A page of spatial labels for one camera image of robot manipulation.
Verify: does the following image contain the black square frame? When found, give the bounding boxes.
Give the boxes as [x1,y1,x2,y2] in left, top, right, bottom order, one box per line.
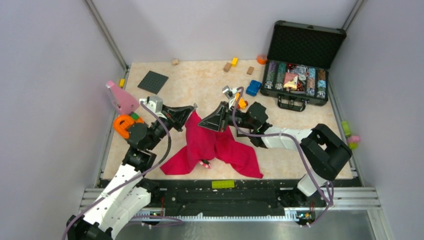
[235,128,262,138]

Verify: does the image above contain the orange plastic toy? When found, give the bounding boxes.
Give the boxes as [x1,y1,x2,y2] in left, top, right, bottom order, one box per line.
[113,113,144,140]

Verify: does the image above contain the playing card box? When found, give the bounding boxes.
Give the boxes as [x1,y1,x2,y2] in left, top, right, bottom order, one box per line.
[283,72,299,90]

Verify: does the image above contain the small yellow block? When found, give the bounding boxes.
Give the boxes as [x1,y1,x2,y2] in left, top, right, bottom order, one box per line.
[119,78,126,88]

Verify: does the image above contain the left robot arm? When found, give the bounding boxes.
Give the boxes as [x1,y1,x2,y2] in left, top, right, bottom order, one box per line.
[61,104,197,240]

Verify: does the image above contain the green pink toy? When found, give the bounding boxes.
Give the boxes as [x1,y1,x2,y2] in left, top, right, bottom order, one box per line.
[341,120,361,150]

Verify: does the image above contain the yellow toy car red wheels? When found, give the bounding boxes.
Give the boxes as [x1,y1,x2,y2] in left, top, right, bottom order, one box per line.
[235,93,249,110]

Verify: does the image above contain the blue toy car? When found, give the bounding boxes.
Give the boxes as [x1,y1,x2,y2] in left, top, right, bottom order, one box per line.
[245,79,262,97]

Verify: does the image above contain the dark grey building baseplate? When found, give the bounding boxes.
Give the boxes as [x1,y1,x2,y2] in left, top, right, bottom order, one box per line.
[137,70,169,95]

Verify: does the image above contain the orange object behind case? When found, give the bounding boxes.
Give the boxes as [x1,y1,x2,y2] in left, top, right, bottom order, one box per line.
[256,55,268,65]

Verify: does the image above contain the green flat brick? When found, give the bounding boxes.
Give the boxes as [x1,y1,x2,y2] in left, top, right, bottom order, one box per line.
[211,180,236,190]

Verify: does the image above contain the magenta garment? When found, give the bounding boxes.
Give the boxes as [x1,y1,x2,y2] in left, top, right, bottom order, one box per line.
[160,112,264,179]

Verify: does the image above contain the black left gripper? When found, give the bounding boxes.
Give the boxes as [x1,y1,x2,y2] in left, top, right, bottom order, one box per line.
[146,104,193,150]

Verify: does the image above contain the purple cable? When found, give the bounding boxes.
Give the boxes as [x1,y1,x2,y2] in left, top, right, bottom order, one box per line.
[61,100,185,240]
[231,86,335,228]

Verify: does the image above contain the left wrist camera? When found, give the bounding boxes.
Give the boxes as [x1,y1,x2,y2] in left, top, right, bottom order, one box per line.
[139,95,163,114]

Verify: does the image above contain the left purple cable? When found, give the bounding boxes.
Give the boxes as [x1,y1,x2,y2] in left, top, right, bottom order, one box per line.
[61,100,185,240]

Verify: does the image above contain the pink flower brooch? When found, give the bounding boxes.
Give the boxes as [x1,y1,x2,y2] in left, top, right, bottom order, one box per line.
[199,159,212,169]

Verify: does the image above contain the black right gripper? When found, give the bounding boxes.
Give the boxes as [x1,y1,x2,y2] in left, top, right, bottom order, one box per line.
[198,101,256,133]

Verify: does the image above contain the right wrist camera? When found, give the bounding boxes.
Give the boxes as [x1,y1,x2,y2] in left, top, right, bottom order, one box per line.
[222,85,239,101]

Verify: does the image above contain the black poker chip case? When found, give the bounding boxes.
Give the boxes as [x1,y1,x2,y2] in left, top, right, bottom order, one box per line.
[260,20,347,112]

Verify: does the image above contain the small tan wooden block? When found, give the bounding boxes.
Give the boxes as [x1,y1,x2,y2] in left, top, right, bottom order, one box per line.
[171,58,180,66]

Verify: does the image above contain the pink plastic piece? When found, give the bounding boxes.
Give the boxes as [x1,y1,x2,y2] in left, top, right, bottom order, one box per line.
[105,81,140,115]

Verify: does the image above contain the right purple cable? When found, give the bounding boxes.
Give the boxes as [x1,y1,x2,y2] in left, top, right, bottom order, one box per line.
[231,86,335,228]

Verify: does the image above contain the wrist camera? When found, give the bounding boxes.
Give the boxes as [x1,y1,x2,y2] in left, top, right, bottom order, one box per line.
[139,95,163,114]
[222,85,239,101]

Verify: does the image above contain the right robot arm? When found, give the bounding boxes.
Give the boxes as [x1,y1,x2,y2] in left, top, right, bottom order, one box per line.
[198,101,353,206]

